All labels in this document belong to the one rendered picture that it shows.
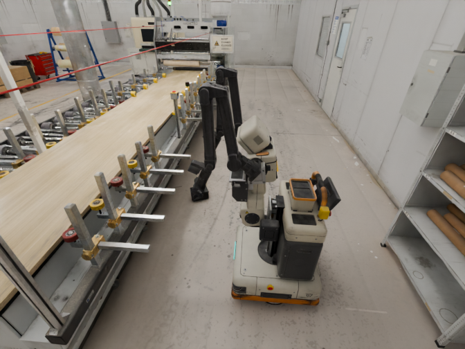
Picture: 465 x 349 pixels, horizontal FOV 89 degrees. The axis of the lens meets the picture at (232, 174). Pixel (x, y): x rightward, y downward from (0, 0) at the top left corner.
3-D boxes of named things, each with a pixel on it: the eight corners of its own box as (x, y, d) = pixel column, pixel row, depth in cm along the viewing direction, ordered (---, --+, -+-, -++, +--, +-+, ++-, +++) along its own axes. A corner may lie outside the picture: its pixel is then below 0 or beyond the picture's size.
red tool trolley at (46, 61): (60, 76, 897) (51, 52, 853) (48, 80, 834) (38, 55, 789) (47, 76, 895) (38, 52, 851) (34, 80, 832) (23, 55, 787)
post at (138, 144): (152, 192, 201) (140, 140, 175) (150, 194, 198) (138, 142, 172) (148, 192, 202) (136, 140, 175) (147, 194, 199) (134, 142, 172)
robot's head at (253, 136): (270, 129, 149) (255, 111, 144) (272, 144, 131) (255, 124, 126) (252, 142, 155) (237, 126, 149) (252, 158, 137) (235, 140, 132)
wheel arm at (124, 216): (165, 219, 153) (165, 215, 151) (164, 224, 150) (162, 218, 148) (101, 215, 156) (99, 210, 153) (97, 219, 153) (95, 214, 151)
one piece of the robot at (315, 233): (299, 236, 222) (317, 158, 176) (311, 292, 177) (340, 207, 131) (263, 234, 224) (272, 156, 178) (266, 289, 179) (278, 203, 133)
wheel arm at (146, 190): (176, 192, 172) (175, 188, 170) (174, 195, 170) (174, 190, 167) (117, 189, 175) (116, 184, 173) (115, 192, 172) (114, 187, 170)
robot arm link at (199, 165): (213, 166, 124) (216, 158, 131) (193, 157, 122) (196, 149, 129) (205, 183, 130) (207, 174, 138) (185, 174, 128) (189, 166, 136)
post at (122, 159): (139, 209, 179) (124, 153, 153) (138, 212, 176) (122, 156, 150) (135, 209, 179) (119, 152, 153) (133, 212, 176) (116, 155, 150)
